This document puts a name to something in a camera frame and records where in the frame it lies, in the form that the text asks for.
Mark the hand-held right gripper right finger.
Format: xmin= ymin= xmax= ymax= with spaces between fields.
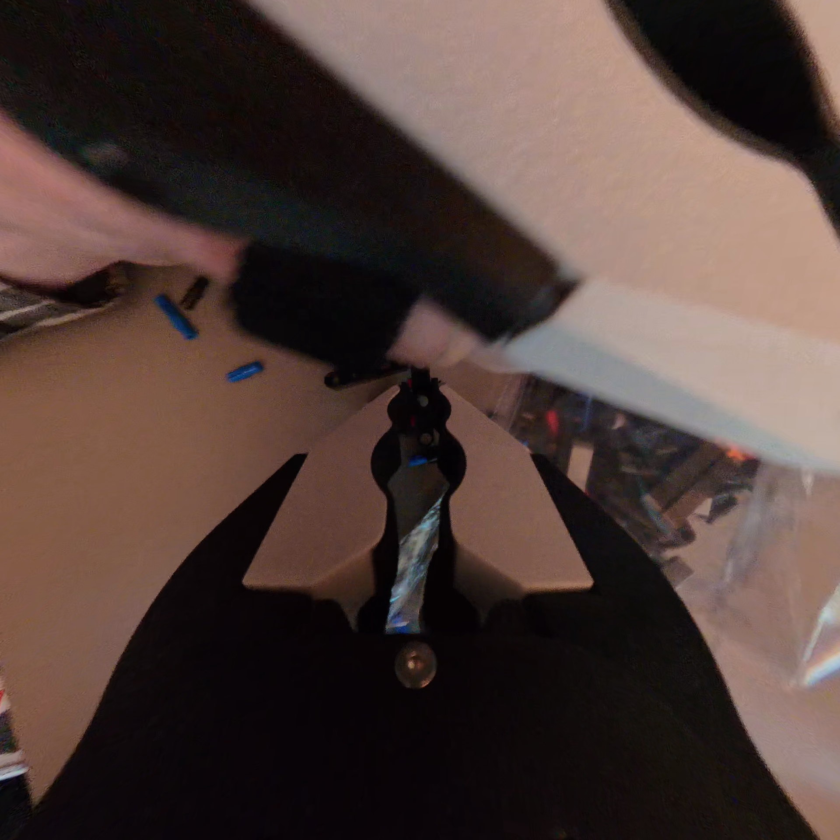
xmin=423 ymin=386 xmax=595 ymax=632

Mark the clear bag of toy bricks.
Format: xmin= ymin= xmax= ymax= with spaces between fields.
xmin=384 ymin=367 xmax=840 ymax=690

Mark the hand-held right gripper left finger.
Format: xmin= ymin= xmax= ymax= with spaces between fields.
xmin=243 ymin=386 xmax=408 ymax=632

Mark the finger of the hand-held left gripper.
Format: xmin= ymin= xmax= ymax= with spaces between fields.
xmin=607 ymin=0 xmax=840 ymax=231
xmin=252 ymin=0 xmax=840 ymax=473

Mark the person's left forearm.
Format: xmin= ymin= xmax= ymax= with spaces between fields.
xmin=0 ymin=266 xmax=129 ymax=339

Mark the person's left hand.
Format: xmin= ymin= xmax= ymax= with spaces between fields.
xmin=0 ymin=112 xmax=490 ymax=370

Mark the printed booklet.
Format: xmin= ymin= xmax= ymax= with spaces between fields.
xmin=0 ymin=669 xmax=30 ymax=782

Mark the grey desk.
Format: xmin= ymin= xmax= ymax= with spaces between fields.
xmin=0 ymin=262 xmax=840 ymax=840

